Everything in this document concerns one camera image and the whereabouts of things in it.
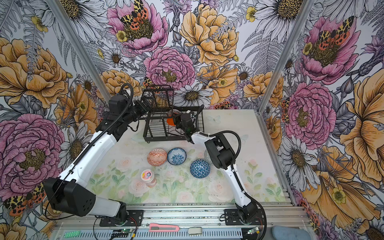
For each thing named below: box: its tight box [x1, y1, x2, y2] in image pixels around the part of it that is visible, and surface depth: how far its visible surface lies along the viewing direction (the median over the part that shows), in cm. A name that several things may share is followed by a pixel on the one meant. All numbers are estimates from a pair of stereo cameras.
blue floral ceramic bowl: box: [167, 147, 187, 166], surface depth 96 cm
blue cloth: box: [272, 225, 312, 240], surface depth 70 cm
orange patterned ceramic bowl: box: [147, 148, 168, 167], surface depth 96 cm
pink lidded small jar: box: [141, 169, 157, 188], surface depth 79 cm
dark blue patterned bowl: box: [190, 159, 211, 179], surface depth 91 cm
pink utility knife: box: [149, 223, 180, 232], surface depth 73 cm
